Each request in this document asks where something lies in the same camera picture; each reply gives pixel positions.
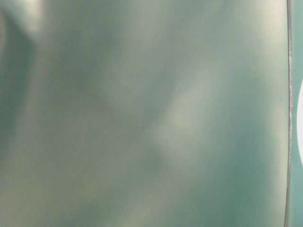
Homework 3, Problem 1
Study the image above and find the white round bowl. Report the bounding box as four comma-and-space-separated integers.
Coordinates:
296, 83, 303, 163

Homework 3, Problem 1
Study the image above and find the thin grey cable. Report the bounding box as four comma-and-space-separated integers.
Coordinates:
284, 0, 293, 227

